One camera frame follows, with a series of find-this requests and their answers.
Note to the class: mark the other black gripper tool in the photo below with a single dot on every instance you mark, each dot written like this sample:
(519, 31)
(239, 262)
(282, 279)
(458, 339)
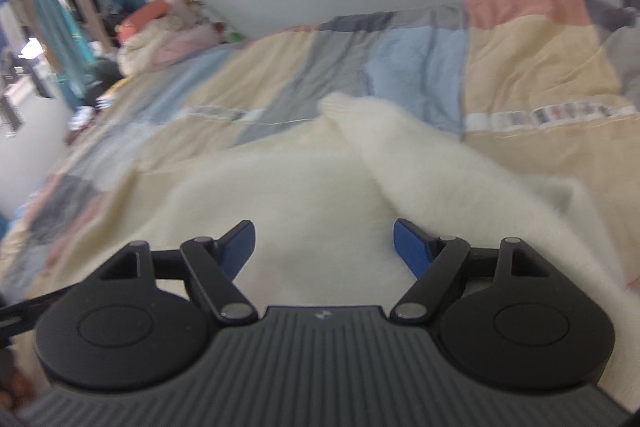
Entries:
(21, 317)

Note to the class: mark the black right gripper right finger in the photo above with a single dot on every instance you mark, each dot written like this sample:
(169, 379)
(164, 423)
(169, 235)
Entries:
(505, 316)

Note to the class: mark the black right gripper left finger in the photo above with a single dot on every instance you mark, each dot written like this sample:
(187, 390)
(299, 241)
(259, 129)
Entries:
(145, 316)

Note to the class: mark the white fleece striped sweater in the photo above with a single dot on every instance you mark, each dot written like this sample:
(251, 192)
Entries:
(324, 197)

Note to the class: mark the hanging clothes rack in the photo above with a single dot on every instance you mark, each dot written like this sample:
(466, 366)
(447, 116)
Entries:
(79, 45)

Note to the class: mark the patchwork pastel bed quilt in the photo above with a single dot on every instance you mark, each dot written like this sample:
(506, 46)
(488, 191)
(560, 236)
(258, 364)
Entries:
(542, 86)

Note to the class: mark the pink and cream pillow pile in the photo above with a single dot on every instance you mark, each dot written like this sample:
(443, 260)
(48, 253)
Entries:
(190, 26)

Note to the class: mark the orange box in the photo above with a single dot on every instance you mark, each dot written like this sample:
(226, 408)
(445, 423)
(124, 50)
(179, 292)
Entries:
(137, 21)

